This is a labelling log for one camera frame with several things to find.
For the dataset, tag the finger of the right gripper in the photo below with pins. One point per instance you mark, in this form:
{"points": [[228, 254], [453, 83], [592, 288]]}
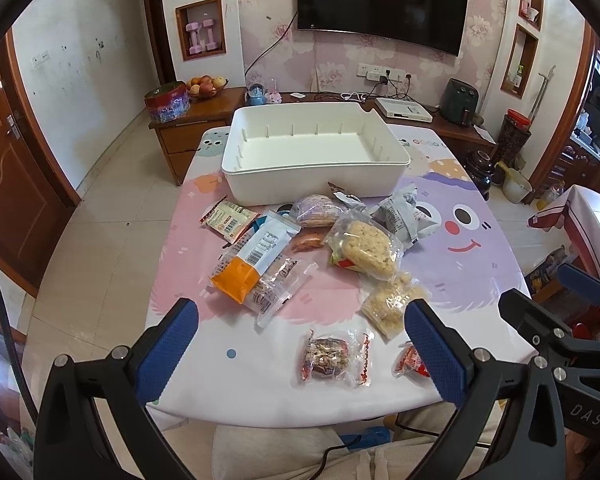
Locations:
{"points": [[578, 281], [525, 317]]}

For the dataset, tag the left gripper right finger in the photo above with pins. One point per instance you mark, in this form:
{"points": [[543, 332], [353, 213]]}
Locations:
{"points": [[529, 442]]}

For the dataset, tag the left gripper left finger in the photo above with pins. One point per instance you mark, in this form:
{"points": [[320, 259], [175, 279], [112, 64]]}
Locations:
{"points": [[71, 441]]}

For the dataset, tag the red candy cake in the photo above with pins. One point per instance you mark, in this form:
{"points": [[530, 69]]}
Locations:
{"points": [[409, 364]]}

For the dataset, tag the pale puffed snack bag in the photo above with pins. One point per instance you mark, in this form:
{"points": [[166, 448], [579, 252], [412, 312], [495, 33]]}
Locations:
{"points": [[384, 307]]}

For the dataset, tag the nut cake clear wrapper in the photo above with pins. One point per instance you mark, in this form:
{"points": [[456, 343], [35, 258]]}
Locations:
{"points": [[341, 357]]}

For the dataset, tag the rice cracker bag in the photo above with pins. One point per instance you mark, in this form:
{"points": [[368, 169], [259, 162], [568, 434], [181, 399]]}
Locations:
{"points": [[366, 245]]}

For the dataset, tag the grey white snack bag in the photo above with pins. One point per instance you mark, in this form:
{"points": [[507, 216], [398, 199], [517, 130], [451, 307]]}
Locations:
{"points": [[402, 215]]}

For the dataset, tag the small orange sausage snack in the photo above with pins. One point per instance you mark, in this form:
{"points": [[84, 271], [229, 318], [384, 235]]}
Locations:
{"points": [[307, 241]]}

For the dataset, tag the brown small snack packet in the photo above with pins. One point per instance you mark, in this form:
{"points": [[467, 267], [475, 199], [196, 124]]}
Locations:
{"points": [[349, 200]]}

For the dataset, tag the orange white snack bar packet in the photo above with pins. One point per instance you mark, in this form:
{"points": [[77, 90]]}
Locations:
{"points": [[238, 277]]}

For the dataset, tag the red white sachet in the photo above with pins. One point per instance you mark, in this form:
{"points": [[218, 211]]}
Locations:
{"points": [[229, 220]]}

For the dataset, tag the clear pastry packet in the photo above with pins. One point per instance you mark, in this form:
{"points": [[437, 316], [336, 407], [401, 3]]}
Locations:
{"points": [[283, 279]]}

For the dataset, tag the white plastic jug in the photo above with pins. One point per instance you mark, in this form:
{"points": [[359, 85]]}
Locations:
{"points": [[515, 186]]}

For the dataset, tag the dark ceramic pot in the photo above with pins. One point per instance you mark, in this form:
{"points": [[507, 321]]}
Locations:
{"points": [[480, 169]]}

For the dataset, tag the cartoon printed tablecloth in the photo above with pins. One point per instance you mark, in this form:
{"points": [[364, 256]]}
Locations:
{"points": [[234, 373]]}

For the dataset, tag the dark jar red lid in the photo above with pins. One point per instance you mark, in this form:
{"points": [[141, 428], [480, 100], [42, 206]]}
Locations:
{"points": [[513, 135]]}

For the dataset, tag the dark green air fryer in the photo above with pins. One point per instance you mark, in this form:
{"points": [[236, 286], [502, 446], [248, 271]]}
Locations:
{"points": [[459, 102]]}

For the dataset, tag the brown wooden door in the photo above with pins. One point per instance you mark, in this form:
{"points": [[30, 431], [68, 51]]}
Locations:
{"points": [[36, 198]]}

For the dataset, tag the white set-top box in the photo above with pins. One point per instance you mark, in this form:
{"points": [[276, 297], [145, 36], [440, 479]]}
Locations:
{"points": [[403, 110]]}

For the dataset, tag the white plastic storage bin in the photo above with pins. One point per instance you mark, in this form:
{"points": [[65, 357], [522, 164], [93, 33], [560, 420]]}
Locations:
{"points": [[356, 150]]}

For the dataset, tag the wooden tv cabinet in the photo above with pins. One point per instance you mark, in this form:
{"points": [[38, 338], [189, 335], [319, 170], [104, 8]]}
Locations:
{"points": [[180, 137]]}

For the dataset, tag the pink bunny figurine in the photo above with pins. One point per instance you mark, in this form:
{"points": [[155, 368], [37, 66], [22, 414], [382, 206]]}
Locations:
{"points": [[272, 94]]}

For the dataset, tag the blue snow globe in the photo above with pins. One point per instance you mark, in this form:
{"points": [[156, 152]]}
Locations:
{"points": [[256, 95]]}

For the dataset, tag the red round gift tin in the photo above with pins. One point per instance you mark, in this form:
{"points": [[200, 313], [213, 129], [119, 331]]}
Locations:
{"points": [[168, 102]]}

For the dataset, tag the fruit bowl with apples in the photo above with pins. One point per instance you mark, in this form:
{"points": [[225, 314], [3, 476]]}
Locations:
{"points": [[205, 87]]}

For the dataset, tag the pink dumbbell left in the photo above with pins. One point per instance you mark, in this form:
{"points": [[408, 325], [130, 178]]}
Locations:
{"points": [[193, 29]]}

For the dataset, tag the pink dumbbell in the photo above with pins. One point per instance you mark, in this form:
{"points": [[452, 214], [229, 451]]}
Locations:
{"points": [[193, 29], [210, 44]]}

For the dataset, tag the pink dumbbell right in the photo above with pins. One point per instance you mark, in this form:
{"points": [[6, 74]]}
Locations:
{"points": [[210, 44]]}

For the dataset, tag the white wall power strip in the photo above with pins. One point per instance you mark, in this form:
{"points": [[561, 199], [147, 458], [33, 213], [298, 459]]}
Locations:
{"points": [[373, 73]]}

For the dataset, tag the wall mounted black television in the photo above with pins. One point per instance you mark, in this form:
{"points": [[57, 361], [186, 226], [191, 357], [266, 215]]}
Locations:
{"points": [[438, 24]]}

